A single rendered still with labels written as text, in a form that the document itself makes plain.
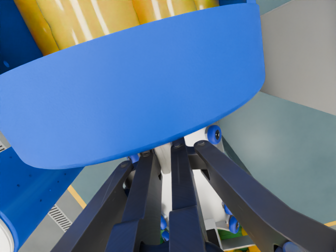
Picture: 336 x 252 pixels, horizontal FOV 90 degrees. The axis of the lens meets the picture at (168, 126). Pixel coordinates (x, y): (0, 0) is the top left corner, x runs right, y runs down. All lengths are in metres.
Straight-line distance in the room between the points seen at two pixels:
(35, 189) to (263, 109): 1.48
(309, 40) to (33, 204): 0.85
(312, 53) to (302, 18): 0.09
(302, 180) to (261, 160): 0.49
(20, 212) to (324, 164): 2.13
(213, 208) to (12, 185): 0.56
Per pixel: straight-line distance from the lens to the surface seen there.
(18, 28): 0.32
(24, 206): 0.63
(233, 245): 0.65
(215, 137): 0.39
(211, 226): 0.60
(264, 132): 1.65
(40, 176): 0.67
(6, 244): 0.64
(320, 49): 0.56
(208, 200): 0.56
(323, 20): 0.53
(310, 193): 2.29
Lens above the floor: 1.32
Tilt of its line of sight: 69 degrees down
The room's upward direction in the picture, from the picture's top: 180 degrees clockwise
